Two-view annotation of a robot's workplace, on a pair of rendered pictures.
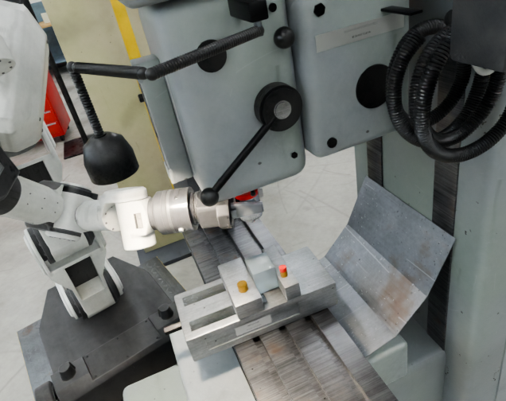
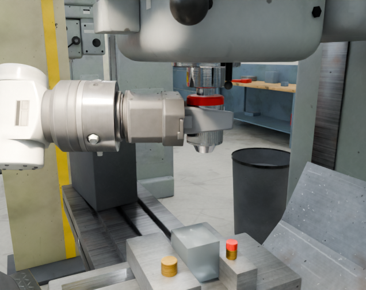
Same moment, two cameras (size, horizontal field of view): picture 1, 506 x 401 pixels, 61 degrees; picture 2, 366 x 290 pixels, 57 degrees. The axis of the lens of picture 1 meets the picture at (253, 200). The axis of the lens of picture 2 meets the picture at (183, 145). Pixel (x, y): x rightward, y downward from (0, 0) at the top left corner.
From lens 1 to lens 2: 50 cm
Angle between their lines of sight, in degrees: 21
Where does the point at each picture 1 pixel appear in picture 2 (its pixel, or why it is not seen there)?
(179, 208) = (99, 98)
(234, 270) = (152, 245)
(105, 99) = not seen: hidden behind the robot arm
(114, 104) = not seen: hidden behind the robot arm
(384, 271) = (349, 275)
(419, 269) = not seen: outside the picture
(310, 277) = (262, 268)
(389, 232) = (350, 223)
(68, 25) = not seen: outside the picture
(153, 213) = (53, 100)
